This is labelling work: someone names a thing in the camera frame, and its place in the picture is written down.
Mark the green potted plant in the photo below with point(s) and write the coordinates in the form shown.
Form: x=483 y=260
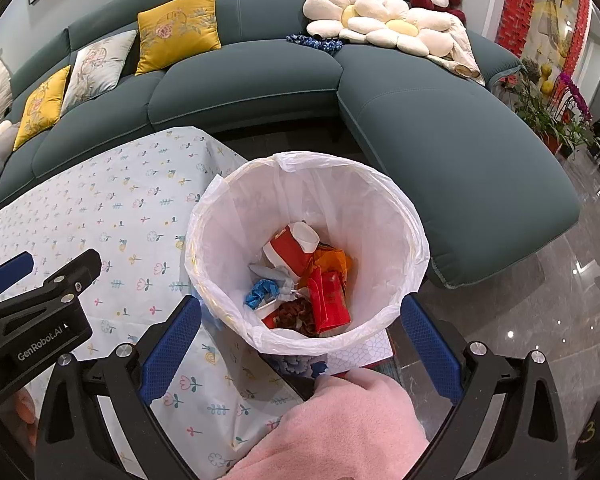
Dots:
x=572 y=135
x=532 y=105

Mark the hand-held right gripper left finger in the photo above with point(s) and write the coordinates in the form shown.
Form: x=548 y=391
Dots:
x=172 y=350

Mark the beige blanket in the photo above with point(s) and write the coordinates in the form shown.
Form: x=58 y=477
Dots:
x=462 y=55

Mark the red paper packet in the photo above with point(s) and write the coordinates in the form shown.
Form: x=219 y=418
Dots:
x=330 y=305

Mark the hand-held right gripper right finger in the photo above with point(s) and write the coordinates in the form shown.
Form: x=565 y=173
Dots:
x=430 y=347

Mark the white tissue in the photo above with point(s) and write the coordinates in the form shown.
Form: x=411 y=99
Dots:
x=275 y=275

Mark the red and white paper cup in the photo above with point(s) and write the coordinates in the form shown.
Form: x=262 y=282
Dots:
x=285 y=250

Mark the dark object with yellow marking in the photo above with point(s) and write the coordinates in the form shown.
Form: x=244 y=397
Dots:
x=597 y=430

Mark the brown wrapper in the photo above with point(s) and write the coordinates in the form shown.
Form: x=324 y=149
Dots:
x=295 y=315

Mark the purple orchid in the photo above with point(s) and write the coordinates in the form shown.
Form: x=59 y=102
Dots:
x=577 y=95

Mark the teal fabric sofa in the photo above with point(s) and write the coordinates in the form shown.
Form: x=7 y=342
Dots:
x=430 y=150

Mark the trash bin with white liner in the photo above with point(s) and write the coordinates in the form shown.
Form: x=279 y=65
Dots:
x=330 y=195

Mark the red paper wall decoration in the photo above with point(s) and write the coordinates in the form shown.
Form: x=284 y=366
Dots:
x=520 y=5
x=577 y=30

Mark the orange plastic wrapper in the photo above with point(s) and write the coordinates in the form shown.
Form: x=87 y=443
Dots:
x=335 y=262

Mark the person's pink clothing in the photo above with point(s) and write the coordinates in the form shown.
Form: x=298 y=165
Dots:
x=340 y=430

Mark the pale grey embroidered cushion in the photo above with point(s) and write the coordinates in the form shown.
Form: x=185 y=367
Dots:
x=97 y=70

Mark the blue plastic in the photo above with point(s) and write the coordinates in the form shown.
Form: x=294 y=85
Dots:
x=260 y=294

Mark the yellow embroidered cushion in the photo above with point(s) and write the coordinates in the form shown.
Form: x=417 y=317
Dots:
x=180 y=30
x=42 y=105

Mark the grey plush toy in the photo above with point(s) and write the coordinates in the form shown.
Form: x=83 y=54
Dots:
x=0 y=165

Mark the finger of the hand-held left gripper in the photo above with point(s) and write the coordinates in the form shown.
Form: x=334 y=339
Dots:
x=12 y=269
x=75 y=272

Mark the blue beaded mat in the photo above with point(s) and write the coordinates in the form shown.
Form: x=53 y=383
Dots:
x=315 y=42

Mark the yellow gourd ornament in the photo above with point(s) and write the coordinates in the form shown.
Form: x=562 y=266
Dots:
x=547 y=79

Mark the white daisy flower pillow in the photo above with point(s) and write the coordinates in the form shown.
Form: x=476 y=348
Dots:
x=330 y=7
x=410 y=30

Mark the floral print tablecloth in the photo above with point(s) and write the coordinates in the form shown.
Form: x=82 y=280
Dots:
x=130 y=210

